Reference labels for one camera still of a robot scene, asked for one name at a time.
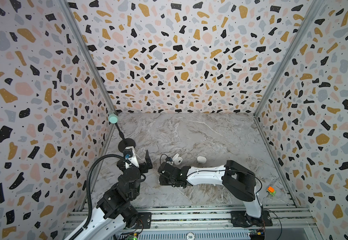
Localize white earbud charging case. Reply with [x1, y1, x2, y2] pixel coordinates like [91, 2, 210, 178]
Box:
[173, 154, 183, 166]

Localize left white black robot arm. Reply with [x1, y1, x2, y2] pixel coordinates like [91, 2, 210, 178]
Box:
[66, 147, 153, 240]

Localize mint green microphone on stand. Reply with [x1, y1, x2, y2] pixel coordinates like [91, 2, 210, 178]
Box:
[108, 114, 136, 152]

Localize poker chip 500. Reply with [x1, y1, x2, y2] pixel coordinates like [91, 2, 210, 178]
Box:
[186, 232, 195, 240]

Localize orange green connector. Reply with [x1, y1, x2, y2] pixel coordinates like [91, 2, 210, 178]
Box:
[266, 186, 276, 196]

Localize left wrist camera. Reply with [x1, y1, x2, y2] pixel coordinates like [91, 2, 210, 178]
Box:
[123, 146, 140, 169]

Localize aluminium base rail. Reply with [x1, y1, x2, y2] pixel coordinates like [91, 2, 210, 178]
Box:
[63, 205, 322, 240]

